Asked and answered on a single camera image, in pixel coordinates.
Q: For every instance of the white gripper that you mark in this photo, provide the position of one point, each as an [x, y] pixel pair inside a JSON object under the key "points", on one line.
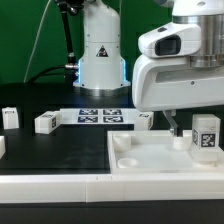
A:
{"points": [[165, 78]]}

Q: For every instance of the white square tabletop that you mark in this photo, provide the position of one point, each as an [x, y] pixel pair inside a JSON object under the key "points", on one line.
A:
{"points": [[144, 152]]}

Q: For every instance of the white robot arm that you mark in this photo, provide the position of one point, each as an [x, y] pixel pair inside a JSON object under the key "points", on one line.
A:
{"points": [[102, 70]]}

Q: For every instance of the white fiducial marker sheet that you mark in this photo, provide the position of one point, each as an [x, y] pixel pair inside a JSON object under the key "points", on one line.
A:
{"points": [[98, 116]]}

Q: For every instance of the white U-shaped obstacle fence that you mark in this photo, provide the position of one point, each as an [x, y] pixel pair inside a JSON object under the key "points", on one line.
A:
{"points": [[110, 187]]}

